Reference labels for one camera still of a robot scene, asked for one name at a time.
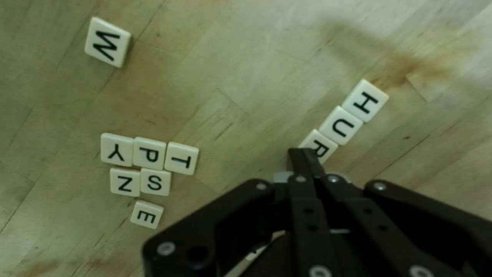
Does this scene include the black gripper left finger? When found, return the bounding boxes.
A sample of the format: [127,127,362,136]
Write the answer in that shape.
[287,148,339,277]

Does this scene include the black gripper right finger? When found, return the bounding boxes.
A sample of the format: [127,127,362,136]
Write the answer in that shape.
[322,174,445,277]

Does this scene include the letter tile R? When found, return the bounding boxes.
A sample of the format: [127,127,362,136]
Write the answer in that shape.
[299,130,338,164]

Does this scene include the letter tile U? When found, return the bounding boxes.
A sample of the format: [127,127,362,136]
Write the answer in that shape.
[318,107,362,145]

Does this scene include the letter tile H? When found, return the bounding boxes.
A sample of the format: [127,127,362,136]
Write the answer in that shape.
[342,79,388,124]

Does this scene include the letter tile T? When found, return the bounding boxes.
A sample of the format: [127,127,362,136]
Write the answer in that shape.
[164,142,199,176]

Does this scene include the letter tile E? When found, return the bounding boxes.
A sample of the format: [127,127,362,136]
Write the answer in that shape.
[130,201,164,230]

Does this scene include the letter tile S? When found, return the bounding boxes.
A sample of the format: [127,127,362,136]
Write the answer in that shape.
[139,168,172,197]

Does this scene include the letter tile P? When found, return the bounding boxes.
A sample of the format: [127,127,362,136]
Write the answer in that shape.
[132,137,165,170]

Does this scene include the letter tile Z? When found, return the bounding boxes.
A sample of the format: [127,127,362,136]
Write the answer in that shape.
[109,168,139,197]

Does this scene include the letter tile Y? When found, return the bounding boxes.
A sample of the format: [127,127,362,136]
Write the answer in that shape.
[99,133,133,167]

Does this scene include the letter tile W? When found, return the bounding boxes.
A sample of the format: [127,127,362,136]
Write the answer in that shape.
[84,17,130,68]

